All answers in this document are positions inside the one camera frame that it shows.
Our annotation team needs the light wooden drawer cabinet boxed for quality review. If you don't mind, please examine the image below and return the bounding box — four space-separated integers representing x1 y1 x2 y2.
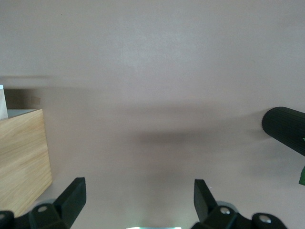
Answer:
0 108 53 218

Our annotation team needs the white-fronted wooden drawer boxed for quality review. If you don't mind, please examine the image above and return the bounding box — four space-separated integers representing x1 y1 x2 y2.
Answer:
0 84 10 120

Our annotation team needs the black ribbed vase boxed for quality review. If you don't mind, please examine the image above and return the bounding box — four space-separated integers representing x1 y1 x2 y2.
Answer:
261 106 305 157

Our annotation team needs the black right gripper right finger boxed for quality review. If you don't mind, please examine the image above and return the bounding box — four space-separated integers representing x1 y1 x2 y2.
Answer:
192 179 285 229

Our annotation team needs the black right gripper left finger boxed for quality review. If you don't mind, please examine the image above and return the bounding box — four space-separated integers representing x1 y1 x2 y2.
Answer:
0 177 87 229

